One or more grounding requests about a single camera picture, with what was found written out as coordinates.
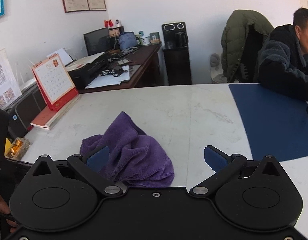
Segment black power adapter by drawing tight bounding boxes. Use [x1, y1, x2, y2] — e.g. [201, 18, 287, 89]
[112, 66, 124, 77]

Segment glass ashtray with peels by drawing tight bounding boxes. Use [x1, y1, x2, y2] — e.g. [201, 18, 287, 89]
[4, 138, 30, 161]

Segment red book stack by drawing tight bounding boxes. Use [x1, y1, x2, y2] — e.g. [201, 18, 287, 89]
[30, 95, 80, 130]

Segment black computer monitor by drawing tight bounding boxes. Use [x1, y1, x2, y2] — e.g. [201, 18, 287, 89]
[83, 28, 111, 56]

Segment operator hand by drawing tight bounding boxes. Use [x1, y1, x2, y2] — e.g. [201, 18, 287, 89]
[0, 195, 18, 233]

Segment purple towel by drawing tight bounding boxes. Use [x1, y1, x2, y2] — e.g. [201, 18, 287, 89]
[80, 112, 175, 188]

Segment dark wooden desk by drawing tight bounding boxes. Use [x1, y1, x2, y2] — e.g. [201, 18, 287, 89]
[79, 43, 164, 94]

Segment white papers on desk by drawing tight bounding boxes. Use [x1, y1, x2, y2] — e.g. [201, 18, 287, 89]
[85, 64, 141, 89]

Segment black printer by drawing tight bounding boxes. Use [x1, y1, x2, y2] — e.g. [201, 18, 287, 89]
[66, 53, 109, 90]

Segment blue bag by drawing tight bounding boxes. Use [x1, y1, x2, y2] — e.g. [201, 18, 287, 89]
[119, 32, 138, 50]

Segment framed certificates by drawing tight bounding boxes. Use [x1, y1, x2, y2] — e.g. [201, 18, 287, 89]
[62, 0, 107, 13]

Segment small red flags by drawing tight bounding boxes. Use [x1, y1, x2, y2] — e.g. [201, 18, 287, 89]
[104, 20, 114, 28]

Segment black water dispenser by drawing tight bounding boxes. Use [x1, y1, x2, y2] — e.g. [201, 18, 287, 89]
[162, 22, 192, 86]

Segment red desk calendar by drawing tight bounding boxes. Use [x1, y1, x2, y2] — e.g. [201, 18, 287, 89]
[31, 54, 79, 112]

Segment green puffer jacket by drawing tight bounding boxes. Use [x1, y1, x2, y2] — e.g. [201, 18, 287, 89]
[221, 9, 274, 83]

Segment grey slippers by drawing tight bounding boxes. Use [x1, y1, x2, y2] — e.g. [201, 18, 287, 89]
[210, 53, 227, 83]

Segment seated man in black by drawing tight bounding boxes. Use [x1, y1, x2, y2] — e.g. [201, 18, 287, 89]
[255, 8, 308, 101]

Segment QR code sign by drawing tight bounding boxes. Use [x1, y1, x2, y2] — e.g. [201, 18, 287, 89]
[0, 49, 22, 110]

